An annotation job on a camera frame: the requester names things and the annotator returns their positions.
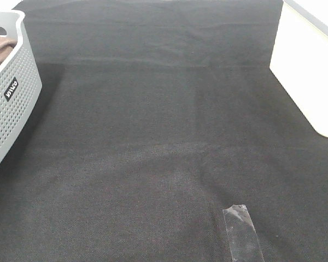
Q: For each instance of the black table cloth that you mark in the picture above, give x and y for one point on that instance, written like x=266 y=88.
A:
x=154 y=117

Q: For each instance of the clear adhesive tape strip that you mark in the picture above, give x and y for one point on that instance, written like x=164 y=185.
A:
x=243 y=240

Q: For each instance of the white plastic bin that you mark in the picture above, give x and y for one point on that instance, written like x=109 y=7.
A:
x=299 y=59

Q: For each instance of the grey perforated plastic basket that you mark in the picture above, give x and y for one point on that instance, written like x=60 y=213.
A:
x=20 y=83

